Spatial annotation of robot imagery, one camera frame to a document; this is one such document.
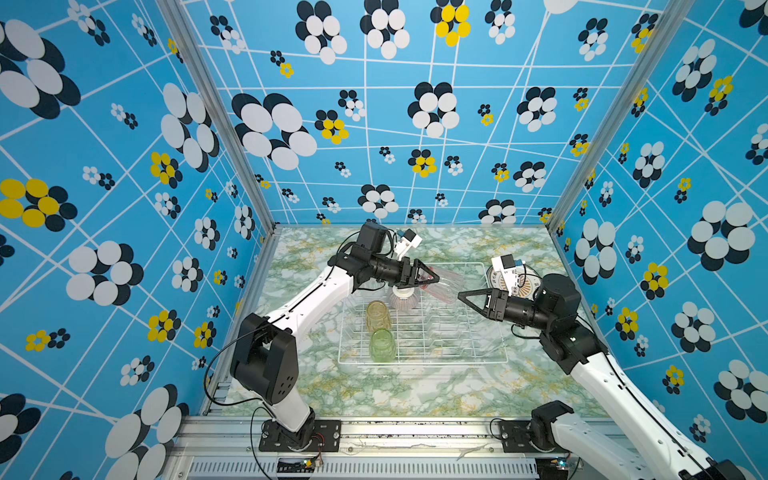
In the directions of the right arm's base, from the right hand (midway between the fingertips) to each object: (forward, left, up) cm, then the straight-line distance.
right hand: (462, 299), depth 67 cm
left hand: (+7, +6, -3) cm, 9 cm away
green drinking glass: (-1, +19, -24) cm, 31 cm away
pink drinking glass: (+5, +2, -2) cm, 6 cm away
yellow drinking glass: (+6, +21, -20) cm, 29 cm away
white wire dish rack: (+5, +1, -25) cm, 26 cm away
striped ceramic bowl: (+13, +13, -21) cm, 28 cm away
